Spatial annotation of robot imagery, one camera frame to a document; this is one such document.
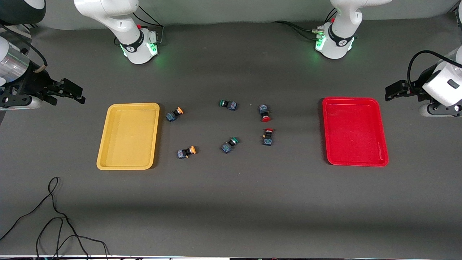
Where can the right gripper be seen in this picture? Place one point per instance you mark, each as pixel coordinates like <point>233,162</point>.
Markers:
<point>35,84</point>

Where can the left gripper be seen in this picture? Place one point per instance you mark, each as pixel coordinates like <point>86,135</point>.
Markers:
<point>413,89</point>

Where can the yellow push button switch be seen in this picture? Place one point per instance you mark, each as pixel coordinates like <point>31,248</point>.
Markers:
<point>184,152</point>
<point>173,115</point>

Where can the red push button switch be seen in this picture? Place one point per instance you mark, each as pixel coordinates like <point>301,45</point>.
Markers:
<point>267,138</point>
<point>264,111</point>

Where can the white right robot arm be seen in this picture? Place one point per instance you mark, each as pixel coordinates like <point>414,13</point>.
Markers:
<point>119,21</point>

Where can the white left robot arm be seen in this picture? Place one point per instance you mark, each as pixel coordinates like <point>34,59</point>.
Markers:
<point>343,21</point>

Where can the red plastic tray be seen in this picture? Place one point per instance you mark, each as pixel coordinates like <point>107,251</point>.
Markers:
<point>353,131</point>

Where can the yellow plastic tray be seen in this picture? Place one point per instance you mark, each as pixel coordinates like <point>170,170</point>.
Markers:
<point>128,137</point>

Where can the green push button switch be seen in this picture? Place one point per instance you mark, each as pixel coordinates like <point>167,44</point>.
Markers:
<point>229,105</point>
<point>229,145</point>

